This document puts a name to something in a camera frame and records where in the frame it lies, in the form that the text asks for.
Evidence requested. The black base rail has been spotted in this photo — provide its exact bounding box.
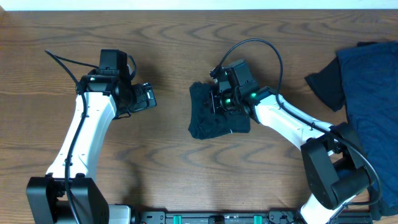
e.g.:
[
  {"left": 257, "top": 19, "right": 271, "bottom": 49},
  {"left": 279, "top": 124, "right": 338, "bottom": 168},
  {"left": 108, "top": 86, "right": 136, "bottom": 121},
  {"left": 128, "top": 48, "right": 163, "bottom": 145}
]
[{"left": 108, "top": 204, "right": 373, "bottom": 224}]

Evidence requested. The black garment under blue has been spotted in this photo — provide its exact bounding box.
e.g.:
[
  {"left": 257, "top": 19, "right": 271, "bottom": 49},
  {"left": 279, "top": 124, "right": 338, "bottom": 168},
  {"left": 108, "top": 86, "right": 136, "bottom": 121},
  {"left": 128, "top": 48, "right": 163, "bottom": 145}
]
[{"left": 305, "top": 57, "right": 346, "bottom": 112}]

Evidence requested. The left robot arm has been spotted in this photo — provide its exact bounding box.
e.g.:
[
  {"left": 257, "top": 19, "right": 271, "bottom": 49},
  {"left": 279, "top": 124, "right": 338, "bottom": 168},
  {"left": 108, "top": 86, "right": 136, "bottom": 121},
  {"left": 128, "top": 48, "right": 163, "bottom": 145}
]
[{"left": 26, "top": 75, "right": 157, "bottom": 223}]

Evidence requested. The dark teal t-shirt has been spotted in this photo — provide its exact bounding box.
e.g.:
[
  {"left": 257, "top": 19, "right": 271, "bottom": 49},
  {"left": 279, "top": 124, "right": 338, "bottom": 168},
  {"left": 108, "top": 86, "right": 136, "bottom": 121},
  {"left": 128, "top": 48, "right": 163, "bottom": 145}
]
[{"left": 188, "top": 82, "right": 251, "bottom": 140}]

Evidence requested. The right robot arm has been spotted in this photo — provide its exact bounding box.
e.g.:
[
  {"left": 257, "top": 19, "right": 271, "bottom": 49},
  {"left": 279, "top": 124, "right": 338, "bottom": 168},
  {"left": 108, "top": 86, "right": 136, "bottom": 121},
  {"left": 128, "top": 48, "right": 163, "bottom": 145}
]
[{"left": 210, "top": 61, "right": 377, "bottom": 223}]

